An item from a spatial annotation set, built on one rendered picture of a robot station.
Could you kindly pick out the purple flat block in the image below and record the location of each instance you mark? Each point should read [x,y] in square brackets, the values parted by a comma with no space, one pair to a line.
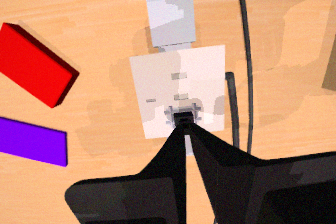
[35,142]

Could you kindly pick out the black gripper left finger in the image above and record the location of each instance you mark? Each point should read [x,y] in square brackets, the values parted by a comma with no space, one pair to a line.
[158,190]

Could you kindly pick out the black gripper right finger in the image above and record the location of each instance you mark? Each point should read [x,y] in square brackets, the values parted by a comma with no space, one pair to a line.
[236,181]

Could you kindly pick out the red rectangular block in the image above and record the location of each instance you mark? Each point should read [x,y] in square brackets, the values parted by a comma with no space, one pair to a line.
[34,67]

